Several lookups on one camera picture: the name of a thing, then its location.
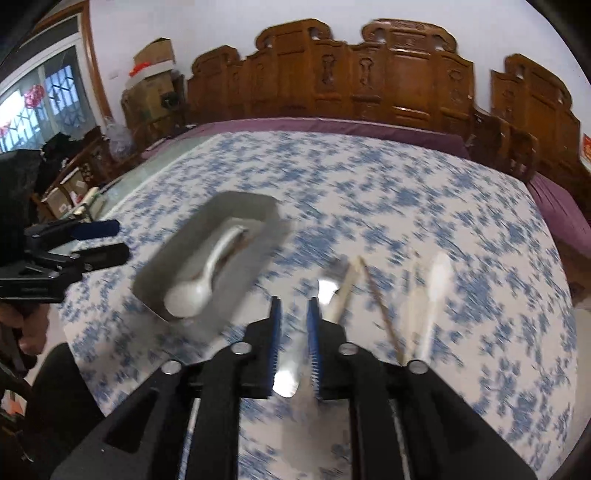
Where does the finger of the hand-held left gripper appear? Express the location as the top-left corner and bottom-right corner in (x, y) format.
(28, 242), (131, 274)
(25, 219), (122, 243)

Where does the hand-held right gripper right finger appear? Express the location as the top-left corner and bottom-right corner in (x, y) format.
(306, 296), (539, 480)

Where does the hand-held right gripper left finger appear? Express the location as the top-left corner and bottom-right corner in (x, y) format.
(50, 296), (283, 480)

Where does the stainless steel table knife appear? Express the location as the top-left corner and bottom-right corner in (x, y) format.
(271, 277), (340, 398)

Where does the cream wooden chopstick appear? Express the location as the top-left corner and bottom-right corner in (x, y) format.
(406, 249), (428, 364)

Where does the grey rectangular utensil tray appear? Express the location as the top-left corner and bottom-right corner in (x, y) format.
(131, 191), (294, 333)

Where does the person's left hand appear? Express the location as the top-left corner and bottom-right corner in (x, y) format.
(0, 302), (51, 357)

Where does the small wooden chair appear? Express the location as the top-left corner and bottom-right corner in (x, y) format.
(32, 129), (117, 223)

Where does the brown chopstick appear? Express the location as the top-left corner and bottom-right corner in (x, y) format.
(358, 256), (406, 366)
(217, 226), (260, 269)

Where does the clear plastic bag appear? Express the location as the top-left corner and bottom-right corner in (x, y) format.
(104, 117), (139, 161)

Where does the white plastic spoon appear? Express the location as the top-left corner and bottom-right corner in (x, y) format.
(413, 251), (454, 361)
(164, 220), (259, 319)

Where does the person's dark clothing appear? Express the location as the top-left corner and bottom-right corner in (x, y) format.
(0, 344), (108, 480)

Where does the large brown cardboard box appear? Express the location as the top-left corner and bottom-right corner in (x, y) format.
(121, 73), (186, 136)

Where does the blue floral tablecloth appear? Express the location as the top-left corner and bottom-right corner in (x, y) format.
(58, 130), (580, 480)

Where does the open cardboard box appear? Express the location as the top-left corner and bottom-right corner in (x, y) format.
(133, 38), (177, 78)

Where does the purple sofa cushion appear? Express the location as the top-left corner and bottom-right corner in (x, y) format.
(141, 117), (472, 161)
(526, 173), (591, 278)

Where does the long carved wooden sofa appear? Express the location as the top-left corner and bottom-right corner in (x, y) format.
(187, 18), (477, 136)

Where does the window with wooden frame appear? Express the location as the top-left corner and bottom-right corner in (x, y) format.
(0, 0), (114, 154)

